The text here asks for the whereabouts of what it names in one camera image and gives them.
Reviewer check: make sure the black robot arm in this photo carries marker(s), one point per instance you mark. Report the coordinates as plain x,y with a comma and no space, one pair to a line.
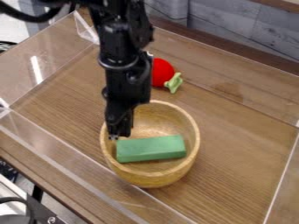
124,33

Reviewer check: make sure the clear acrylic corner bracket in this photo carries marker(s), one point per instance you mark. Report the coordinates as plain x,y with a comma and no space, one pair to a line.
85,31

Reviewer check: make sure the brown wooden bowl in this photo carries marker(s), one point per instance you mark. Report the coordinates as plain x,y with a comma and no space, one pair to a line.
156,119

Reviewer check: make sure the green rectangular block stick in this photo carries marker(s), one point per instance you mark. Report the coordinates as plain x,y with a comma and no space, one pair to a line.
152,148

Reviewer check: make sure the red plush strawberry toy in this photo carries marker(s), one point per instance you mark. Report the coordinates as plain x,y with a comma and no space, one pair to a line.
164,76

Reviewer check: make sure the black metal table leg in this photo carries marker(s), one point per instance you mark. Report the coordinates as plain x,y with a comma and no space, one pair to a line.
37,193

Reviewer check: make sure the clear acrylic enclosure wall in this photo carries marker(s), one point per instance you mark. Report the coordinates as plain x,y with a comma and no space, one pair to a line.
239,92

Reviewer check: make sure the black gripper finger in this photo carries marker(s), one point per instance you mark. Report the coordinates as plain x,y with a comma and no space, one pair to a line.
125,123
112,128

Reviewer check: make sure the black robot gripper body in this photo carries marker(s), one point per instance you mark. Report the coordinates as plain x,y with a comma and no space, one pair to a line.
128,78

